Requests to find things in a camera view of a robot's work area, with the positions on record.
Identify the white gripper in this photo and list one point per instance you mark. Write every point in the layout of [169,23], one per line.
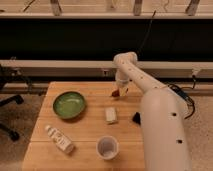
[122,86]

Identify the red pepper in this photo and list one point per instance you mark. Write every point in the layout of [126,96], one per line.
[115,93]

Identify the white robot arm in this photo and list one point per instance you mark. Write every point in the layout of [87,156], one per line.
[162,113]

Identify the green ceramic bowl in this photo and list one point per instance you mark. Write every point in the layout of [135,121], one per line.
[69,105]

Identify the white rectangular block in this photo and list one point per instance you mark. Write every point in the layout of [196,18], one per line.
[111,115]

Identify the black rectangular box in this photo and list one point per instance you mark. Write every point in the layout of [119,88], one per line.
[136,118]

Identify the clear plastic cup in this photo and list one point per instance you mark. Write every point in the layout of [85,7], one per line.
[107,147]

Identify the white plastic bottle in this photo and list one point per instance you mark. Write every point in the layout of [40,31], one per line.
[60,140]

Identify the black office chair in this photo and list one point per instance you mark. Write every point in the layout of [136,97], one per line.
[13,135]

